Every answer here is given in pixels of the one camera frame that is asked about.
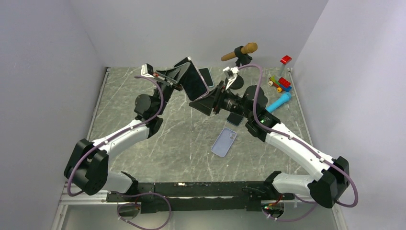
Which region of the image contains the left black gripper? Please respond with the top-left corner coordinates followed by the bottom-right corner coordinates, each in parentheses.
top-left (153, 62), bottom-right (192, 115)

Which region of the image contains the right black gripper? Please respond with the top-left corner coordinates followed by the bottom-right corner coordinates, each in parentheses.
top-left (189, 80), bottom-right (254, 119)

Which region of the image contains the lavender phone case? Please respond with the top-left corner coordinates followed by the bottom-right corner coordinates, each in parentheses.
top-left (211, 127), bottom-right (237, 158)

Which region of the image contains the dark blue phone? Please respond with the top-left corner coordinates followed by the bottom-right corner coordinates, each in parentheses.
top-left (226, 113), bottom-right (244, 127)

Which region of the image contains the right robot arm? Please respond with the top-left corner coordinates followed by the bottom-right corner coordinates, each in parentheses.
top-left (189, 83), bottom-right (350, 208)

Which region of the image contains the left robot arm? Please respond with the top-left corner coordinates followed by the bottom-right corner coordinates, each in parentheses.
top-left (64, 62), bottom-right (191, 201)

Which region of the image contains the phone in blue case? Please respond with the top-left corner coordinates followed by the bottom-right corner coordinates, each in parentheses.
top-left (199, 68), bottom-right (214, 89)

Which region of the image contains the black microphone stand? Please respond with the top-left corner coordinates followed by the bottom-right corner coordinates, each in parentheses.
top-left (230, 58), bottom-right (251, 90)

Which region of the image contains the brown toy microphone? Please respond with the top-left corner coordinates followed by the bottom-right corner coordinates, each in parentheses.
top-left (221, 42), bottom-right (258, 62)

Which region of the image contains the colourful toy brick car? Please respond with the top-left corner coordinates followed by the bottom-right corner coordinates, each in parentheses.
top-left (268, 75), bottom-right (292, 92)

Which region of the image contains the blue toy microphone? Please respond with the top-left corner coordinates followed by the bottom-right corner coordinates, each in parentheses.
top-left (266, 92), bottom-right (292, 113)

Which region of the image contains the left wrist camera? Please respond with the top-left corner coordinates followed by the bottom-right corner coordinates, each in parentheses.
top-left (141, 63), bottom-right (154, 78)

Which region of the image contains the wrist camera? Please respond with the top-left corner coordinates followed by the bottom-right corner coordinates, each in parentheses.
top-left (141, 63), bottom-right (154, 78)
top-left (223, 67), bottom-right (239, 90)

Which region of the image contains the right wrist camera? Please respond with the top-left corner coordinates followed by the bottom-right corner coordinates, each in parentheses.
top-left (223, 67), bottom-right (239, 90)

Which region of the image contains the red block on post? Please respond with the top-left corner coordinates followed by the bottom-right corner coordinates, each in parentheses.
top-left (277, 55), bottom-right (292, 78)

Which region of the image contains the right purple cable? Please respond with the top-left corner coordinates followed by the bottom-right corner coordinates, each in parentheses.
top-left (237, 64), bottom-right (359, 208)

